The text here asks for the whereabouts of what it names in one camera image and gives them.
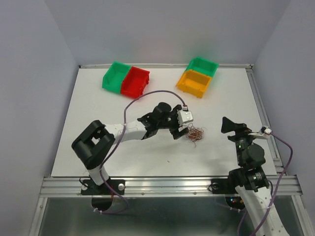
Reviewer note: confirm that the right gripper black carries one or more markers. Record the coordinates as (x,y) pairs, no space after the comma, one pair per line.
(240,129)

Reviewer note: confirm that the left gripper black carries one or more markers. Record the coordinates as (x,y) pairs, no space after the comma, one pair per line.
(174,131)

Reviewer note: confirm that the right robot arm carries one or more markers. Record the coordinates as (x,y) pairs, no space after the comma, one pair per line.
(250,180)

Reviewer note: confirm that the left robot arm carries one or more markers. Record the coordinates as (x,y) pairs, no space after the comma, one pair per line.
(94,143)

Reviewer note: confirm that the yellow plastic bin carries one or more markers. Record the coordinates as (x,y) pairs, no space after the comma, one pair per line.
(194,83)

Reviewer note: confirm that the red plastic bin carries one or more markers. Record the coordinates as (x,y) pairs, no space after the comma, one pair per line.
(135,82)

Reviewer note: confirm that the right green plastic bin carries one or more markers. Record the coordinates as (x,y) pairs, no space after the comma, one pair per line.
(203,66)

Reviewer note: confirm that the green plastic bin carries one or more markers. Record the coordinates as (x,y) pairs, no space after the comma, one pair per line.
(203,66)
(113,78)

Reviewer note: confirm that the left green plastic bin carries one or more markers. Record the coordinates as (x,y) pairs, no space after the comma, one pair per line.
(113,78)

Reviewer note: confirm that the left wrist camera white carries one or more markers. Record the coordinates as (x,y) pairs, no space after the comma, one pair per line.
(184,117)

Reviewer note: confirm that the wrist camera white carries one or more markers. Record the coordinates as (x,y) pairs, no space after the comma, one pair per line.
(184,117)
(263,133)

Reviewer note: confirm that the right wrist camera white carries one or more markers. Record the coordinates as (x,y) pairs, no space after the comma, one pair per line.
(263,133)

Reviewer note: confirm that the aluminium right rail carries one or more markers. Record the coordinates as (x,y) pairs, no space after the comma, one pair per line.
(279,166)

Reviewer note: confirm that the aluminium rail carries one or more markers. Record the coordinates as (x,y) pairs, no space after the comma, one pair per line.
(279,166)
(135,187)

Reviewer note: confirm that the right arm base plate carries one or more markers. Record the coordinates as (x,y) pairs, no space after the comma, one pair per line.
(221,186)

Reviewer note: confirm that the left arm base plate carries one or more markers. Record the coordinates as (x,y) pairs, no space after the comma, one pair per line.
(89,188)

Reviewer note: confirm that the aluminium front rail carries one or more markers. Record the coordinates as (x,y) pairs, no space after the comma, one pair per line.
(135,187)

